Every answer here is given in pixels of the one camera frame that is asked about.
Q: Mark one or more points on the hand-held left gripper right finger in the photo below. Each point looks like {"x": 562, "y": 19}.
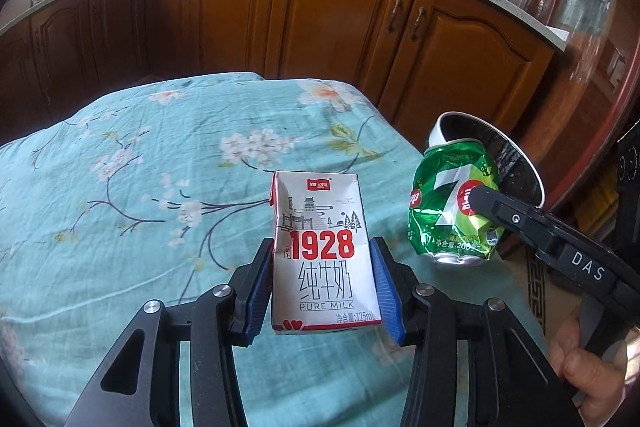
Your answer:
{"x": 387, "y": 297}

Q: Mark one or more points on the yellow plastic object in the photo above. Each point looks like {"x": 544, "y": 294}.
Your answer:
{"x": 600, "y": 202}

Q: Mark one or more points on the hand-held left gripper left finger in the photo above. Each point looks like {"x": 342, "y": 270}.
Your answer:
{"x": 257, "y": 292}

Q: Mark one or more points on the brown wooden panel red trim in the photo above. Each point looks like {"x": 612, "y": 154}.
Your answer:
{"x": 580, "y": 82}

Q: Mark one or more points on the white milk carton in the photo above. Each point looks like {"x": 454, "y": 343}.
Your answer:
{"x": 325, "y": 257}

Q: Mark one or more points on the crushed green soda can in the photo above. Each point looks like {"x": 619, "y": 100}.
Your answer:
{"x": 440, "y": 202}

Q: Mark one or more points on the patterned rug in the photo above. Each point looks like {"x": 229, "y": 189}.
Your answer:
{"x": 536, "y": 292}

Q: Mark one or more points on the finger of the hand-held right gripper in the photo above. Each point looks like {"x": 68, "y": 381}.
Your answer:
{"x": 515, "y": 219}

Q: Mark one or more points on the wooden kitchen cabinet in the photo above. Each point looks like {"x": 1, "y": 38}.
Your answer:
{"x": 325, "y": 22}

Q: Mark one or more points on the teal floral tablecloth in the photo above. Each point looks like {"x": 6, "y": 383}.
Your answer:
{"x": 150, "y": 187}

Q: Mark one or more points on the person's right hand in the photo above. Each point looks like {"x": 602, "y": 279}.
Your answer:
{"x": 600, "y": 377}

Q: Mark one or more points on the white bin with black liner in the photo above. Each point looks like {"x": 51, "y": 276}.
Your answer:
{"x": 510, "y": 157}

